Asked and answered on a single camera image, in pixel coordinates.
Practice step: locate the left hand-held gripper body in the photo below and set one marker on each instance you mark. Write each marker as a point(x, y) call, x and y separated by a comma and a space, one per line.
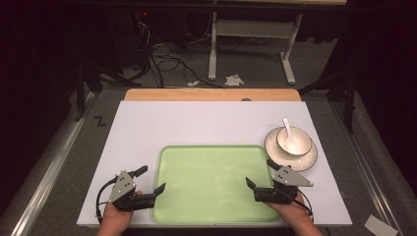
point(123, 188)

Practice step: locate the white dark-rimmed bowl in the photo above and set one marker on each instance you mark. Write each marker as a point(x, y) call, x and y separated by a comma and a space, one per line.
point(303, 137)

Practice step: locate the large crumpled white paper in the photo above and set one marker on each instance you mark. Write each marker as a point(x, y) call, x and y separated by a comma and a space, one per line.
point(234, 80)

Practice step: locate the flat white paper sheet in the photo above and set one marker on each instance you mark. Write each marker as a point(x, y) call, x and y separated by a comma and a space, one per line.
point(380, 226)

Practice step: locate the person's left hand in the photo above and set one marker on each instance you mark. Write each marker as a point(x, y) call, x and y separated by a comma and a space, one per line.
point(114, 218)

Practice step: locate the white dark-rimmed plate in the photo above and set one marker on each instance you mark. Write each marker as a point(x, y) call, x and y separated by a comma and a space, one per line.
point(272, 151)

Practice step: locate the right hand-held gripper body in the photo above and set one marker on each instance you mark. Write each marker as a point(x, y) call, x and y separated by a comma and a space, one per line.
point(288, 178)

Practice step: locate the person's right hand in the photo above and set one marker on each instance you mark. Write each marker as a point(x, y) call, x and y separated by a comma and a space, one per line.
point(293, 213)

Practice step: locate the white table board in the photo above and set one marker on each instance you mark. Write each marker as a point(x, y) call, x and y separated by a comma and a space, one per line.
point(196, 124)

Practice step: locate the black metal stand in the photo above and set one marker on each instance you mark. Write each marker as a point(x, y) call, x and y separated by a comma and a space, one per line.
point(80, 91)
point(350, 98)

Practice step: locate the black tape mark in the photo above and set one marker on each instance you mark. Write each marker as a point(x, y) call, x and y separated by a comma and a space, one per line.
point(100, 121)

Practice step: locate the white metal desk frame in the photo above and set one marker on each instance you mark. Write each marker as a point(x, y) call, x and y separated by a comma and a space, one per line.
point(249, 29)

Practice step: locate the white ceramic spoon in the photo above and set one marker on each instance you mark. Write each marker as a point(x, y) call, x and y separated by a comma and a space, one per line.
point(286, 125)

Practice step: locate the wooden table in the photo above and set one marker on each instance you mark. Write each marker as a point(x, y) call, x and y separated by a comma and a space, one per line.
point(196, 94)

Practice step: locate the small crumpled white paper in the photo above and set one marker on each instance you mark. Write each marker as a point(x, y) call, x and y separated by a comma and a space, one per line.
point(193, 84)

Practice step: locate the aluminium floor rail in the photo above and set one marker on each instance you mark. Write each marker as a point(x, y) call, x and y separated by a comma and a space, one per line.
point(364, 157)
point(49, 177)

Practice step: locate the dark round table grommet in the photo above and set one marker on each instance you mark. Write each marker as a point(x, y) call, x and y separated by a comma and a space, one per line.
point(246, 99)

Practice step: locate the light green tray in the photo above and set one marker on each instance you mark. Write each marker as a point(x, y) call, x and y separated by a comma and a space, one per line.
point(213, 183)

